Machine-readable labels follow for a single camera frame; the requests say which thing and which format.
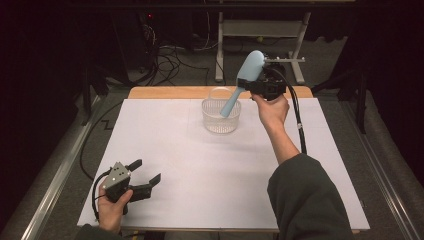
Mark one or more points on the light blue hairbrush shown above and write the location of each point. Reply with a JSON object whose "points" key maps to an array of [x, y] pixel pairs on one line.
{"points": [[251, 68]]}

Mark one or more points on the black stand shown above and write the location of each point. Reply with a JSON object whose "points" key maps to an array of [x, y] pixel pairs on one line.
{"points": [[95, 86], [360, 96]]}

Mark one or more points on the white paper sheet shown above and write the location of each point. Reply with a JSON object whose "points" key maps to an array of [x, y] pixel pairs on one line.
{"points": [[200, 176]]}

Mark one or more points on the dark equipment with red light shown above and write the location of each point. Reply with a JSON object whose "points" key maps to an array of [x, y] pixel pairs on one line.
{"points": [[133, 36]]}

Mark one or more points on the person's left hand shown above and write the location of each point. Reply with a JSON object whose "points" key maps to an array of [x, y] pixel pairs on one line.
{"points": [[110, 213]]}

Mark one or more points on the white metal table frame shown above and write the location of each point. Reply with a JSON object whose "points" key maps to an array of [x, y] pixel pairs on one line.
{"points": [[263, 28]]}

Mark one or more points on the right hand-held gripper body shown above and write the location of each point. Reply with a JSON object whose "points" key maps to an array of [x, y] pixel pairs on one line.
{"points": [[273, 83]]}

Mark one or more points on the white plastic basket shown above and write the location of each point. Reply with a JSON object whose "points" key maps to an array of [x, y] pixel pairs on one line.
{"points": [[213, 123]]}

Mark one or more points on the person's right hand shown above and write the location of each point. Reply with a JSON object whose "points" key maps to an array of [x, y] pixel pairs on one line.
{"points": [[273, 113]]}

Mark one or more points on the metal floor rail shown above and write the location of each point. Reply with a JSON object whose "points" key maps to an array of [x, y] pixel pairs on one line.
{"points": [[383, 173], [56, 180]]}

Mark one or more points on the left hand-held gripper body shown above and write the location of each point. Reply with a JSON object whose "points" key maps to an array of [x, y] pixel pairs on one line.
{"points": [[116, 181]]}

